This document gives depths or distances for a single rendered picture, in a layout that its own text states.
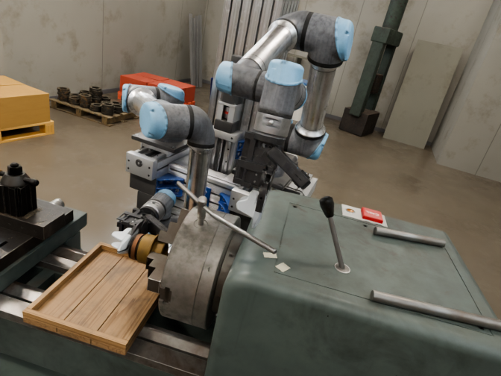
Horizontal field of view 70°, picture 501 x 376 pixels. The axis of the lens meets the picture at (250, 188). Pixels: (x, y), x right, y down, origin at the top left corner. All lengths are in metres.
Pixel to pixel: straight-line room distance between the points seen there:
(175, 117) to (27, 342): 0.79
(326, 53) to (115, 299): 0.99
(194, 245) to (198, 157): 0.45
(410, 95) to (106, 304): 7.71
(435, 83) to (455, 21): 1.22
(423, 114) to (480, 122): 1.33
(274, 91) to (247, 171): 0.17
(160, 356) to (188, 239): 0.35
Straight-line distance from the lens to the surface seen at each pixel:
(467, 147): 7.51
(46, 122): 4.94
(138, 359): 1.10
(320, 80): 1.24
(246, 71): 0.88
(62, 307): 1.20
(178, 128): 1.17
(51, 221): 1.31
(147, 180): 1.62
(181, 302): 0.92
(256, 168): 0.75
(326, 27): 1.17
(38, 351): 1.29
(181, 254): 0.88
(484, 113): 7.42
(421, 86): 8.37
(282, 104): 0.74
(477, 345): 0.86
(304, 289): 0.75
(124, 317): 1.15
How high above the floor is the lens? 1.72
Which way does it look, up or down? 25 degrees down
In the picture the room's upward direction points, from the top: 12 degrees clockwise
